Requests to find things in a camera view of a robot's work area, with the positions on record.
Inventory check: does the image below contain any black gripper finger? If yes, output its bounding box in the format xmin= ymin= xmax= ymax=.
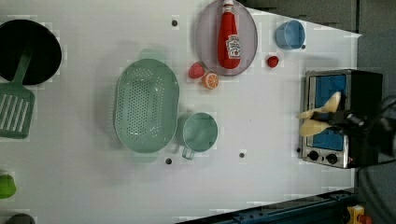
xmin=311 ymin=112 xmax=332 ymax=121

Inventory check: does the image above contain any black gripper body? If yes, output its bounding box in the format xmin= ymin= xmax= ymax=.
xmin=330 ymin=110 xmax=367 ymax=136

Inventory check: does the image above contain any peeled yellow toy banana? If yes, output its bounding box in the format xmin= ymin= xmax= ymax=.
xmin=296 ymin=91 xmax=341 ymax=137

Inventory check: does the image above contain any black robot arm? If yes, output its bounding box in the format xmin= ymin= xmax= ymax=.
xmin=298 ymin=91 xmax=395 ymax=169

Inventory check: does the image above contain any blue mug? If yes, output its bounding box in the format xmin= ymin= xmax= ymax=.
xmin=275 ymin=20 xmax=305 ymax=49

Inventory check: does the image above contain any green mug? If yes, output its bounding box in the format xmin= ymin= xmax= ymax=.
xmin=179 ymin=112 xmax=219 ymax=161

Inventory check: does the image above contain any toaster oven with blue door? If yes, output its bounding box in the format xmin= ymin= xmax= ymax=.
xmin=300 ymin=69 xmax=383 ymax=161

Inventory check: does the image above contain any small red toy strawberry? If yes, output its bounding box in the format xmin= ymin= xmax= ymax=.
xmin=267 ymin=56 xmax=279 ymax=68

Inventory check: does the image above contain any yellow red object at corner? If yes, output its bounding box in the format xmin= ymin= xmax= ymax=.
xmin=347 ymin=205 xmax=373 ymax=224

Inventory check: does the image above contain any red ketchup bottle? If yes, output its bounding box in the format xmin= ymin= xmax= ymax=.
xmin=218 ymin=0 xmax=241 ymax=69

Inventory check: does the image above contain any orange slice toy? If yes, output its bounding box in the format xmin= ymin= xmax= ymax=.
xmin=202 ymin=73 xmax=219 ymax=90

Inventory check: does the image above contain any pink toy strawberry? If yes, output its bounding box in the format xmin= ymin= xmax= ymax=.
xmin=189 ymin=63 xmax=205 ymax=79

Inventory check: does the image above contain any grey oval plate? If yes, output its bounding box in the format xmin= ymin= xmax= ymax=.
xmin=195 ymin=0 xmax=258 ymax=76

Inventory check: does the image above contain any green perforated colander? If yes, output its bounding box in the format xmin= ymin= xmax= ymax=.
xmin=113 ymin=49 xmax=179 ymax=163

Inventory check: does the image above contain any green slotted spatula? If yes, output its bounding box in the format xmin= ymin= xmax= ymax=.
xmin=0 ymin=49 xmax=35 ymax=139

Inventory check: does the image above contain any black round pan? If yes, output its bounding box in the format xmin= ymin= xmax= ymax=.
xmin=0 ymin=20 xmax=63 ymax=85

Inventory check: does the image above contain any grey object at edge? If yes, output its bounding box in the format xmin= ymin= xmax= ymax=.
xmin=5 ymin=214 xmax=35 ymax=224

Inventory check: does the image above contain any lime green cup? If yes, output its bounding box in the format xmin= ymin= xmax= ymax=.
xmin=0 ymin=175 xmax=17 ymax=199

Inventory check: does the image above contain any blue metal table frame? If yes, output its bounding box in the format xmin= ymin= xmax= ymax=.
xmin=178 ymin=190 xmax=357 ymax=224

